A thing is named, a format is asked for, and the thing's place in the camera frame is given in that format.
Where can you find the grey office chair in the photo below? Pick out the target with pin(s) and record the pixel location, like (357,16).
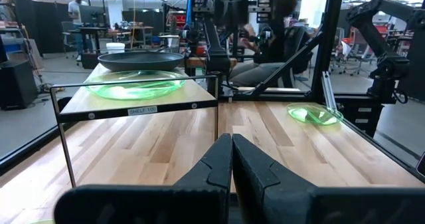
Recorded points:
(68,34)

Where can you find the green glass plate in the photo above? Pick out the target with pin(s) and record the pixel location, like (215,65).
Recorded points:
(312,114)
(44,222)
(133,91)

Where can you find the dark grey plate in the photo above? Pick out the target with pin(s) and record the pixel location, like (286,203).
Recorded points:
(139,62)

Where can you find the white bucket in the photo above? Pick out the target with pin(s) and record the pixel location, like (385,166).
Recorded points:
(115,46)

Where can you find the wooden workbench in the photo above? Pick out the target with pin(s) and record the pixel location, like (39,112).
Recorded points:
(196,62)

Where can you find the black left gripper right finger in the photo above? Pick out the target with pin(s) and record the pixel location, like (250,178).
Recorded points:
(265,197)

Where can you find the black phone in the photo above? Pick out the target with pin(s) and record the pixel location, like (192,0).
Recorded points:
(421,165)

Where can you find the black desk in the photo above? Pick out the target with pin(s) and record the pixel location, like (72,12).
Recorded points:
(93,31)

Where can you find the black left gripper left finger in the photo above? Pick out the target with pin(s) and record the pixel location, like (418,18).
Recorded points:
(199,197)

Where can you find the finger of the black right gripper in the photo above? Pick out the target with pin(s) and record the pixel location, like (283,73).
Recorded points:
(223,9)
(239,9)

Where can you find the black camera on stand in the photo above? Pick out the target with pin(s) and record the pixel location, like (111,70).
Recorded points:
(189,36)

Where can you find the black bin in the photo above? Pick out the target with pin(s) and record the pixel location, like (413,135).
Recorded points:
(89,61)

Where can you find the black drawer cabinet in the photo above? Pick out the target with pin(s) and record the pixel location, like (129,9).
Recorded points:
(360,116)

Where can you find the wood shelf with black frame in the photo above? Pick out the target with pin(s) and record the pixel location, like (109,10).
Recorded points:
(199,96)

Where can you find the person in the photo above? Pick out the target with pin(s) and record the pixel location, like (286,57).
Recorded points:
(76,14)
(275,44)

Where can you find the black cabinet box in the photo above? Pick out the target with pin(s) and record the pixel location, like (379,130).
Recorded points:
(16,84)

